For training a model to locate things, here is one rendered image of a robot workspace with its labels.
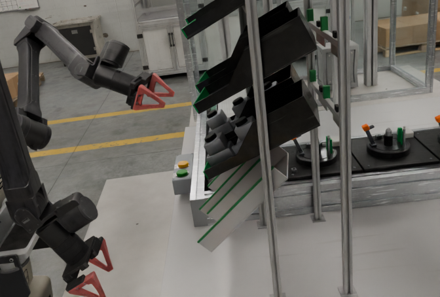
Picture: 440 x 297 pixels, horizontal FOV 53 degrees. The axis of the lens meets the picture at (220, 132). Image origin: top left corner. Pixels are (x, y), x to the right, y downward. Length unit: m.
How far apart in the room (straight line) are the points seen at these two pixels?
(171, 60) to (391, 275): 5.80
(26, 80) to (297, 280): 0.99
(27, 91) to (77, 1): 8.22
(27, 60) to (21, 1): 8.42
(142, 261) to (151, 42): 5.53
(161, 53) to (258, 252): 5.60
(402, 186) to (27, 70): 1.23
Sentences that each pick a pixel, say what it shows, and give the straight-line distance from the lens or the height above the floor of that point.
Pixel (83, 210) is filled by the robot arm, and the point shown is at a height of 1.20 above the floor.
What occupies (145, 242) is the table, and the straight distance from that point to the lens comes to 1.44.
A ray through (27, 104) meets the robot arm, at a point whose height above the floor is 1.31.
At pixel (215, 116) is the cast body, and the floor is 1.26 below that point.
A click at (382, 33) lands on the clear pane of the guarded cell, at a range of 2.93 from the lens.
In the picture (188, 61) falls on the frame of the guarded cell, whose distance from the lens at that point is 2.25.
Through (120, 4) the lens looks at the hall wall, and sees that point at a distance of 9.49.
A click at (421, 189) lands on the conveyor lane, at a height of 0.90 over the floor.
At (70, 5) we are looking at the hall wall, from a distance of 9.70.
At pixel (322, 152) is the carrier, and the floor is 0.99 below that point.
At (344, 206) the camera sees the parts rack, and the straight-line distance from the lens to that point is 1.02.
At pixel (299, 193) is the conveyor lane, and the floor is 0.93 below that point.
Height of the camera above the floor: 1.66
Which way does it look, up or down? 22 degrees down
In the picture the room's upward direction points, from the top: 8 degrees counter-clockwise
